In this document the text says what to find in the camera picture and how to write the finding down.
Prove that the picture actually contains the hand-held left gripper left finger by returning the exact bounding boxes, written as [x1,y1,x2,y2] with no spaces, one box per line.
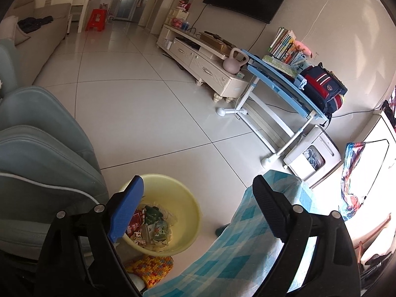
[34,175,145,297]

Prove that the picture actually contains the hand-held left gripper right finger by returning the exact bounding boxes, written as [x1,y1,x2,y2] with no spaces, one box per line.
[252,175,362,297]

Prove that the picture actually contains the red white snack wrapper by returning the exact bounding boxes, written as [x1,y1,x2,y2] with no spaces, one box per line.
[128,209,147,239]

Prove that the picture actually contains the green fuzzy cloth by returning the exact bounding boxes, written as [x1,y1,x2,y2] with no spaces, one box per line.
[144,206,164,225]

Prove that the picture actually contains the white printed carton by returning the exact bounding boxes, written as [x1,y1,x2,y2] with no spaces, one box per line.
[141,224,157,245]

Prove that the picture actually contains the yellow plastic bin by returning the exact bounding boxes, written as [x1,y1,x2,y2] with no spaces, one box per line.
[119,175,201,257]

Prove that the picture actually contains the blue white checkered tablecloth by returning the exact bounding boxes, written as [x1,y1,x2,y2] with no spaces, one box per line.
[142,170,316,297]

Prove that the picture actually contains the colourful crocheted mat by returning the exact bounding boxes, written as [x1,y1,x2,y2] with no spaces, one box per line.
[124,255,174,289]

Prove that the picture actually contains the white floor appliance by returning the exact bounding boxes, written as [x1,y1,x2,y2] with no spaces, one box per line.
[283,127,342,189]

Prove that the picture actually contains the colourful printed bag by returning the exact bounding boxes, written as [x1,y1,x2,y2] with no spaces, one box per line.
[339,142,372,222]

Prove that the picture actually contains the teal sofa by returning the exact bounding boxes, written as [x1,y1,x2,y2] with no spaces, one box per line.
[0,39,109,260]

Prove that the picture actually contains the wooden chair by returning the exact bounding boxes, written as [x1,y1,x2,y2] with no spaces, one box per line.
[354,213,392,263]

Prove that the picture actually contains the black jacket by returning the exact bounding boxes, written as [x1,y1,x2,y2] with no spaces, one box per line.
[360,252,392,268]

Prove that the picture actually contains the light blue study desk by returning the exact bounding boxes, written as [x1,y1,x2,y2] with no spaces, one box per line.
[216,49,328,169]

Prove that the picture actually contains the navy red backpack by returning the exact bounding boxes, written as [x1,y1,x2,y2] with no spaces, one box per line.
[298,63,348,115]

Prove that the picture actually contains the green flat book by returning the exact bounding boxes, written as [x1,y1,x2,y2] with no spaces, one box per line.
[262,55,302,76]

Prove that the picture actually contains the pink kettlebell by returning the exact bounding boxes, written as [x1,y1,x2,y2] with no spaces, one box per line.
[223,48,248,75]

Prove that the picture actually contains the cream tv cabinet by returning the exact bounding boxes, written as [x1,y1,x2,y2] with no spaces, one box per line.
[156,24,251,102]

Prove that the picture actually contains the row of books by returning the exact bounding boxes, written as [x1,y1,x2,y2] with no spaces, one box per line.
[268,26,307,65]

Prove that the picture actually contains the pink plush toy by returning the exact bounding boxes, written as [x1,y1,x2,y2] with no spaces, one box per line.
[294,40,314,59]

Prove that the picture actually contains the brown flat box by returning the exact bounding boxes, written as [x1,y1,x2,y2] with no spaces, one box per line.
[199,32,232,53]

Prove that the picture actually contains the beige sofa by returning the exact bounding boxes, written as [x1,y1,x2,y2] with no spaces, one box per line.
[0,2,73,84]

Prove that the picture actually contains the red plastic stool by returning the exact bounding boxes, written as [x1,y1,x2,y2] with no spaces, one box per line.
[86,9,107,32]

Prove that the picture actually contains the black cloth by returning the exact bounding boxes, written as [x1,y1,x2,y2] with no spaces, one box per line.
[18,15,54,34]

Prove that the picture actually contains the white table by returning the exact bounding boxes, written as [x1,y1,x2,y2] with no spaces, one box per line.
[70,0,95,33]

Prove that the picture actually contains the coiled white cables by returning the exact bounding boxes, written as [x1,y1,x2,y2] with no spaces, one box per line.
[303,150,324,169]

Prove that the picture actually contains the white cable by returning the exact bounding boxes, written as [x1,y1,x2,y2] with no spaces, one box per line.
[0,173,98,206]

